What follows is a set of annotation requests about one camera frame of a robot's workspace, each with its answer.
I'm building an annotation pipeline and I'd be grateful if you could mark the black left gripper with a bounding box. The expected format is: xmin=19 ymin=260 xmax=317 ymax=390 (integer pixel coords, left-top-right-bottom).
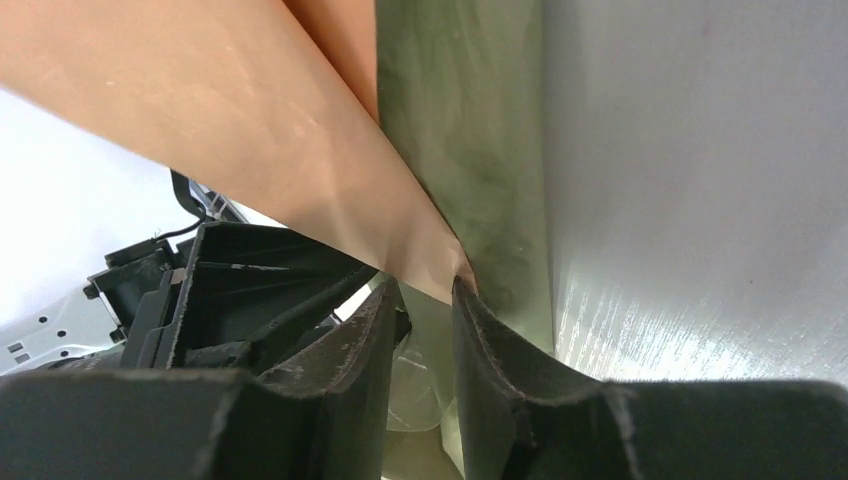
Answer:
xmin=83 ymin=222 xmax=411 ymax=371

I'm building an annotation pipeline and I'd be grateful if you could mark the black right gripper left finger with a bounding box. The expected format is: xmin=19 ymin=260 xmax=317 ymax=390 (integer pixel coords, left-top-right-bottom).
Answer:
xmin=1 ymin=280 xmax=399 ymax=479

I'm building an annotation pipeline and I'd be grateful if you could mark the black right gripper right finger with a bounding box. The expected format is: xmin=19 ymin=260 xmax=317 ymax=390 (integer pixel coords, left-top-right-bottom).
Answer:
xmin=452 ymin=279 xmax=847 ymax=479

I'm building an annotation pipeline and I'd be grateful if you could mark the orange green wrapping paper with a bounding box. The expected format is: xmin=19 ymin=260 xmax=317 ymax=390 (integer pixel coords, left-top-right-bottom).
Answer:
xmin=1 ymin=1 xmax=551 ymax=443

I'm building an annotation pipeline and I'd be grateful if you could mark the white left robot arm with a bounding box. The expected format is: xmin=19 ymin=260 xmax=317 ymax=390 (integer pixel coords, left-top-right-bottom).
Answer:
xmin=1 ymin=222 xmax=375 ymax=375

